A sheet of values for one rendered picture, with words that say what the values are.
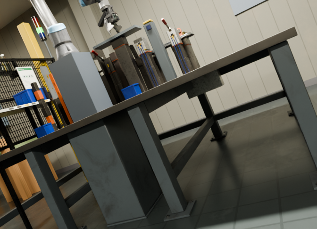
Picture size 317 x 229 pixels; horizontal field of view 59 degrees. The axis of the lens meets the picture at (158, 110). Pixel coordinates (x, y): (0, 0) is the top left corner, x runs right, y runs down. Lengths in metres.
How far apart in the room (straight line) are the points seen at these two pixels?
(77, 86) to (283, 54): 1.16
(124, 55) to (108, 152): 0.74
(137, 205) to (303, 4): 3.10
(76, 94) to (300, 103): 1.25
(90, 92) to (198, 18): 2.56
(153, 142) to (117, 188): 0.44
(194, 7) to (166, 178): 2.91
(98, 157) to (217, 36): 2.69
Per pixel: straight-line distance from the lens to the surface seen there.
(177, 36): 2.14
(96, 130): 1.73
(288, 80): 1.35
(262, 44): 1.30
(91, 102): 1.77
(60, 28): 1.95
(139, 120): 1.52
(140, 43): 2.21
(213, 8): 4.02
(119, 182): 1.78
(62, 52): 1.89
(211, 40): 4.00
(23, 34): 3.64
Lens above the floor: 0.67
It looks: 3 degrees down
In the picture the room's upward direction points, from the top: 23 degrees counter-clockwise
